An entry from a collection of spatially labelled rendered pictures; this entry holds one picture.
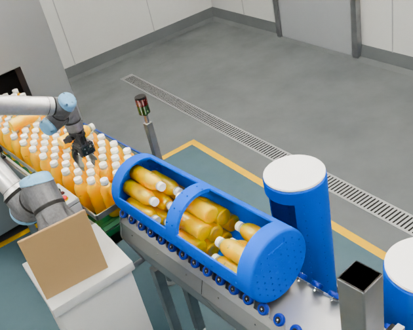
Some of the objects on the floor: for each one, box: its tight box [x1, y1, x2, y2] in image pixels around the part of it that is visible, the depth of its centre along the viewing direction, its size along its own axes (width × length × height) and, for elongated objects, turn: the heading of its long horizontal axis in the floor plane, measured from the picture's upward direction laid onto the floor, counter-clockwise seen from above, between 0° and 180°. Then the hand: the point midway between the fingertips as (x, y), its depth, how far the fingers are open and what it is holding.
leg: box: [149, 266, 182, 330], centre depth 285 cm, size 6×6×63 cm
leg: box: [182, 289, 206, 330], centre depth 291 cm, size 6×6×63 cm
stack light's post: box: [143, 121, 163, 160], centre depth 323 cm, size 4×4×110 cm
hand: (87, 165), depth 253 cm, fingers open, 5 cm apart
